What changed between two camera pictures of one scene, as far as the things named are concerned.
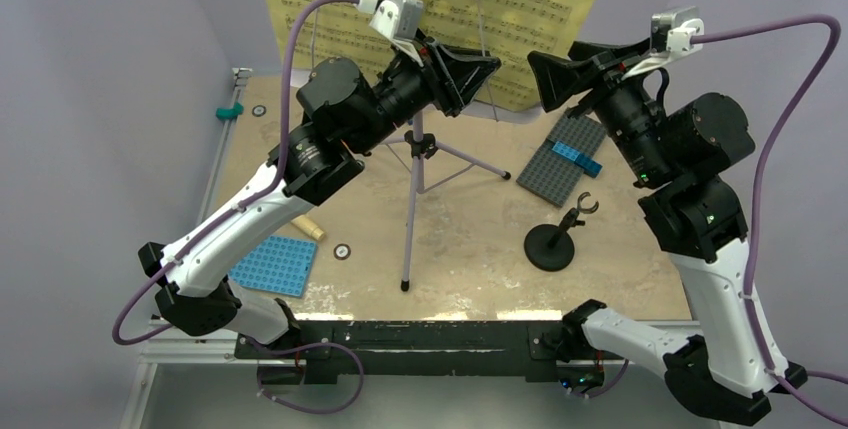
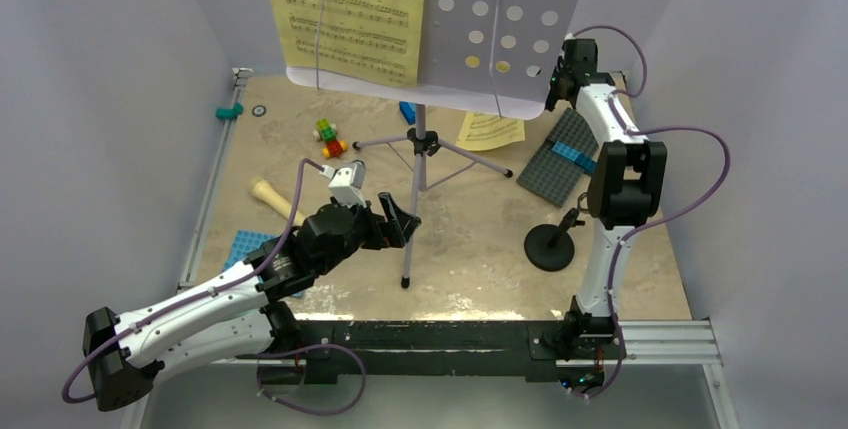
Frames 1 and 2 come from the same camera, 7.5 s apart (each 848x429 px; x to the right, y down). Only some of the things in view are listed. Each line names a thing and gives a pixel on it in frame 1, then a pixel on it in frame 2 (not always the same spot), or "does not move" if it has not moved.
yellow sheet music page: (509, 3) to (479, 132)
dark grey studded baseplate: (552, 175) does not move
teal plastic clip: (229, 113) does not move
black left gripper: (449, 73) to (398, 228)
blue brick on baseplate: (590, 167) does not move
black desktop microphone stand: (550, 247) does not move
